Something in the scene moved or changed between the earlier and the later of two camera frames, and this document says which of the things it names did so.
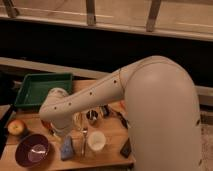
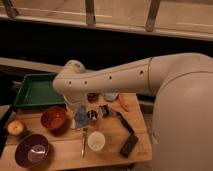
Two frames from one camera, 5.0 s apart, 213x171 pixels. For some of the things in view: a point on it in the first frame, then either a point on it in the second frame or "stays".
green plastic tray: [35, 88] stays
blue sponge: [67, 148] → [81, 116]
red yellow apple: [16, 127] stays
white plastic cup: [96, 140] stays
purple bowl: [32, 150] stays
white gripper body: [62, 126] → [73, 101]
